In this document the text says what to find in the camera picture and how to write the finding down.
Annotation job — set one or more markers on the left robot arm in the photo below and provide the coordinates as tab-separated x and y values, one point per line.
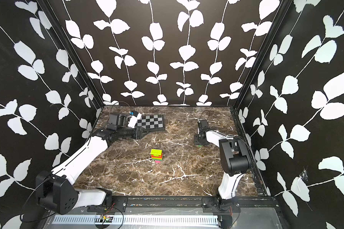
55	190

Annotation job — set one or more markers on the black white chessboard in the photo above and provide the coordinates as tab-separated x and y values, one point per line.
153	123

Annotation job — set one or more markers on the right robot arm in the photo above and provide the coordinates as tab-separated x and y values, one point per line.
234	156

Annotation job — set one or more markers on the white perforated strip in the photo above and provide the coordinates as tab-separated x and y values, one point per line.
149	220

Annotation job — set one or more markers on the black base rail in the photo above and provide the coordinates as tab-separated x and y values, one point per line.
209	204

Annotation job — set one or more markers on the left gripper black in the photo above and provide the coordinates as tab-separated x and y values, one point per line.
138	130

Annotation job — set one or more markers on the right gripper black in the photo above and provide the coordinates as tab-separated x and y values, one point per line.
196	139

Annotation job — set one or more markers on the small circuit board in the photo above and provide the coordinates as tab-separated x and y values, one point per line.
107	219

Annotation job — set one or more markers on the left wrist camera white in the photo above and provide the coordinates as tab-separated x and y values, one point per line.
135	116

